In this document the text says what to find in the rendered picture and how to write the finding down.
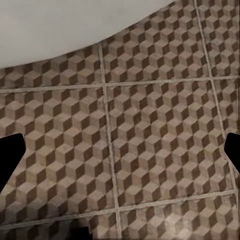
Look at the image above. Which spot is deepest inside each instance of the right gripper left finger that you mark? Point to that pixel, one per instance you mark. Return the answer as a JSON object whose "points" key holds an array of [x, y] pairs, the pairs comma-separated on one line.
{"points": [[12, 149]]}

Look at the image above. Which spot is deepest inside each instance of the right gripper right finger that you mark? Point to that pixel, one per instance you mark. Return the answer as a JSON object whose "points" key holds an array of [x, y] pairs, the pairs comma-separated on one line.
{"points": [[232, 149]]}

